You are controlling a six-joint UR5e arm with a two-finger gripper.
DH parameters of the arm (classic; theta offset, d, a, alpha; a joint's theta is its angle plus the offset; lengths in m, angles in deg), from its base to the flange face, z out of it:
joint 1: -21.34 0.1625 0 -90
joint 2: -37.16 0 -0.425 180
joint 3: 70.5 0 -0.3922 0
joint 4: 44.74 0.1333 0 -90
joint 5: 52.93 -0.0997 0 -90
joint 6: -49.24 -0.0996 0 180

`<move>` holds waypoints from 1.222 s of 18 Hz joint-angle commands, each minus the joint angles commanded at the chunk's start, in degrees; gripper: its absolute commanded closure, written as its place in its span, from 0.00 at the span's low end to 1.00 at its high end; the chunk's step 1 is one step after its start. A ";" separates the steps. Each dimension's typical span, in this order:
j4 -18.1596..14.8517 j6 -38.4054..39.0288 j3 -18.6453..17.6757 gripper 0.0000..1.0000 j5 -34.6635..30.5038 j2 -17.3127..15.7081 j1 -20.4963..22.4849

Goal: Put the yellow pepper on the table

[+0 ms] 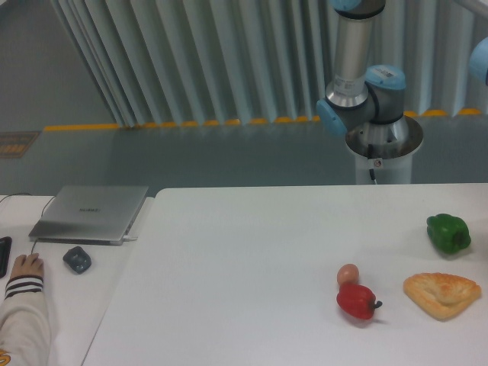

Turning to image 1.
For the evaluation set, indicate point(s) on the brown egg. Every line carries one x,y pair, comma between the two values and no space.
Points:
347,274

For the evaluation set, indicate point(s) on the golden flatbread piece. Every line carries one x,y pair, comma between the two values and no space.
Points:
442,296

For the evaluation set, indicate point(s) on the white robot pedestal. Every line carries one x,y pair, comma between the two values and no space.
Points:
383,154

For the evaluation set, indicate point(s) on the dark grey small tray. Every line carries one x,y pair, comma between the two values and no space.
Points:
78,260

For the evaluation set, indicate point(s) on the green bell pepper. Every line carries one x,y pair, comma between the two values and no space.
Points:
447,233

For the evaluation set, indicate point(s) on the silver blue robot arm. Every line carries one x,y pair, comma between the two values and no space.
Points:
396,56

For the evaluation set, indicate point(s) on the person's hand on mouse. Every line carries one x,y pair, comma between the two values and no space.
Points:
27,269

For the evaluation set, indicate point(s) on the silver closed laptop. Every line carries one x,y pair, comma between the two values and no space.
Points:
101,215

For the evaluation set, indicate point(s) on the red bell pepper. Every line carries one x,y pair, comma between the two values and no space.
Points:
357,301

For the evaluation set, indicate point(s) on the black keyboard edge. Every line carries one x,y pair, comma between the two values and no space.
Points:
5,249

